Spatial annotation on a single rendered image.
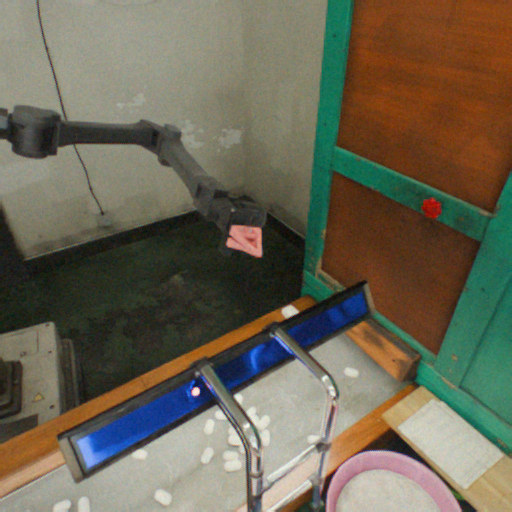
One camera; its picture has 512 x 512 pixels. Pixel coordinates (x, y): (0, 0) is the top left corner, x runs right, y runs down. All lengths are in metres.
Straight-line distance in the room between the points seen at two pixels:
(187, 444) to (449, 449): 0.59
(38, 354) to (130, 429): 1.09
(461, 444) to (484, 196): 0.55
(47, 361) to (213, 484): 0.90
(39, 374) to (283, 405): 0.92
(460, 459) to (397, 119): 0.74
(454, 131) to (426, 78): 0.12
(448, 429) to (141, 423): 0.71
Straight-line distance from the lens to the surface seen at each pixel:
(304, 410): 1.11
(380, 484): 1.07
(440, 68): 0.91
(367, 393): 1.17
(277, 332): 0.75
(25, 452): 1.14
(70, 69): 2.65
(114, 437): 0.70
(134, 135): 1.29
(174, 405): 0.71
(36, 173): 2.76
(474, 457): 1.11
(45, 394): 1.62
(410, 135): 0.96
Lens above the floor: 1.66
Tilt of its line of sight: 36 degrees down
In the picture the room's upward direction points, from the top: straight up
